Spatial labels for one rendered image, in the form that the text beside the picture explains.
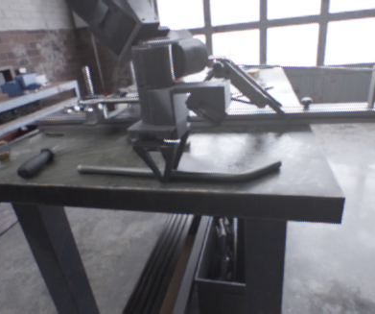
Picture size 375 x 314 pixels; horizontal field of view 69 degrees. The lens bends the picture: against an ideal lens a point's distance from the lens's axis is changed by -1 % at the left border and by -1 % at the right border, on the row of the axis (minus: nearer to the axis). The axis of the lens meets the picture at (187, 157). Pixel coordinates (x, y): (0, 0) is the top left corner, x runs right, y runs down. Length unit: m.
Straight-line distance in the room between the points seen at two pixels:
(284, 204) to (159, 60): 0.26
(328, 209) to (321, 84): 3.44
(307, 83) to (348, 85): 0.47
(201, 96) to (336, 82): 3.53
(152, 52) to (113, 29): 0.07
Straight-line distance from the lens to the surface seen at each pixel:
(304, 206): 0.42
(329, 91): 3.88
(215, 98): 0.37
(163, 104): 0.38
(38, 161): 0.61
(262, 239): 0.59
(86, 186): 0.50
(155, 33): 0.43
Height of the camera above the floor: 1.10
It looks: 24 degrees down
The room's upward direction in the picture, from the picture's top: 6 degrees counter-clockwise
